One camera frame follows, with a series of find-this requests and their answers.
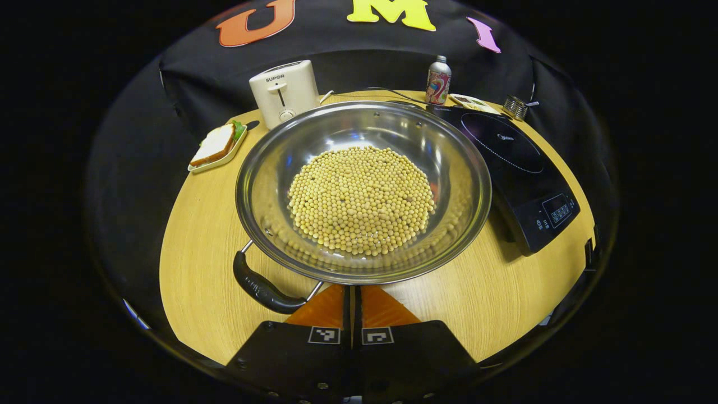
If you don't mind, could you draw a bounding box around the white toaster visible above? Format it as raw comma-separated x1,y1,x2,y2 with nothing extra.
249,59,320,130

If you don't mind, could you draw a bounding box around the pile of soybeans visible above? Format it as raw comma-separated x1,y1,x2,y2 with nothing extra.
287,146,437,257

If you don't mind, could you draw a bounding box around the sandwich with lettuce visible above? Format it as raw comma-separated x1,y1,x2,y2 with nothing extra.
190,121,246,168

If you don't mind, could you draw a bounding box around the steel pot with black handle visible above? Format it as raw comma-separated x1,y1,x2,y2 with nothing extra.
233,101,493,315

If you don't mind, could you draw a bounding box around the black power cable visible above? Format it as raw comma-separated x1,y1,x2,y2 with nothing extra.
335,87,432,110

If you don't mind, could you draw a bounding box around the white divided bean dish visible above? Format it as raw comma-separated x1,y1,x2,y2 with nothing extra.
449,93,501,116

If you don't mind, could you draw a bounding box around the white rectangular plate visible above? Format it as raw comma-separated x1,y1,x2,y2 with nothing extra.
187,125,248,173

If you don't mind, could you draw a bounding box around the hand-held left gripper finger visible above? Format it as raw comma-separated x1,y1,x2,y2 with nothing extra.
224,283,355,402
355,284,483,402

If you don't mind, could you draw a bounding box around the metal wire utensil holder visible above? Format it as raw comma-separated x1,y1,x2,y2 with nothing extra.
502,95,529,121

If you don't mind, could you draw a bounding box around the black backdrop cloth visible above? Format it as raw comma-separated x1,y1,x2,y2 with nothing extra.
84,0,620,360

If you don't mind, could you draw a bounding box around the black induction cooktop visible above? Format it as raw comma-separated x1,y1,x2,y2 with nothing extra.
425,104,581,256

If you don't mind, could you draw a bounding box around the silver drink bottle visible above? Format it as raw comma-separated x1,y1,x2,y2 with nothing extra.
425,55,452,106

